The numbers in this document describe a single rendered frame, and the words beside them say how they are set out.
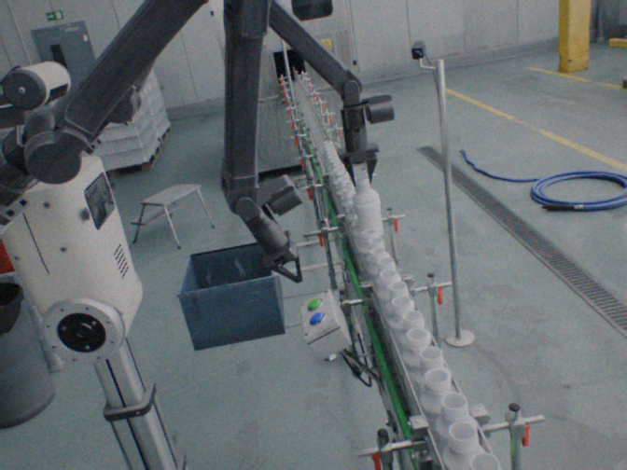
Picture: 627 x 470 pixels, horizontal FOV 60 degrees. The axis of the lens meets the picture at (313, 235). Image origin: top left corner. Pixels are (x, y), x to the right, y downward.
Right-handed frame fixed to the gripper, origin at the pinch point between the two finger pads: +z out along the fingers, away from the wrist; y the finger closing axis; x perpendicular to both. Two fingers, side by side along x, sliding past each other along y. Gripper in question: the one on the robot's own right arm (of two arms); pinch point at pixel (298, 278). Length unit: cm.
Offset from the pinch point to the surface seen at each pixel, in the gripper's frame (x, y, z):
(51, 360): 184, 171, 50
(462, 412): -18.4, -45.3, 9.4
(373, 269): -14.6, 8.4, 11.3
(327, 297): -3.1, 0.3, 7.8
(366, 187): -22.4, 25.7, -0.9
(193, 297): 42, 50, 12
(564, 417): -48, 63, 144
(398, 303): -16.7, -12.3, 9.6
